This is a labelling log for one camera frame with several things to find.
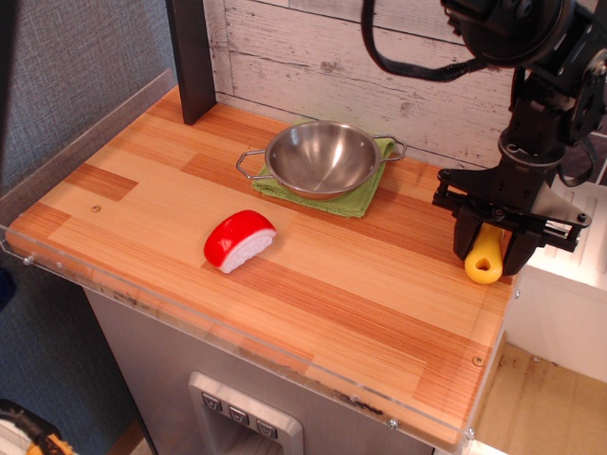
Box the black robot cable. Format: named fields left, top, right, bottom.
left=359, top=0, right=492, bottom=83

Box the white toy sink unit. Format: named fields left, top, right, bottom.
left=505, top=182, right=606, bottom=382

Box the silver toy fridge cabinet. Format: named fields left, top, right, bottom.
left=86, top=291, right=433, bottom=454

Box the dark left vertical post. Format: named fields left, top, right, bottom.
left=165, top=0, right=216, bottom=125

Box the red white toy sushi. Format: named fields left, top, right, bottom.
left=204, top=209, right=277, bottom=274

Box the black yellow object bottom left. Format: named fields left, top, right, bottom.
left=1, top=399, right=75, bottom=454

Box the clear acrylic table guard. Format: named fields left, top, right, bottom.
left=1, top=71, right=517, bottom=454

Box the yellow handled toy knife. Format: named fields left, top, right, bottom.
left=464, top=224, right=504, bottom=284

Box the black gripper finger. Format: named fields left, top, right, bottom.
left=503, top=231, right=545, bottom=276
left=453, top=206, right=483, bottom=260

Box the stainless steel bowl with handles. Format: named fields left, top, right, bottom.
left=236, top=120, right=408, bottom=201

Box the green folded cloth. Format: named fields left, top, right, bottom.
left=251, top=163, right=387, bottom=218

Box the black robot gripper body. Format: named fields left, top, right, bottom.
left=432, top=131, right=592, bottom=252

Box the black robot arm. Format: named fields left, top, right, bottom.
left=433, top=1, right=606, bottom=276

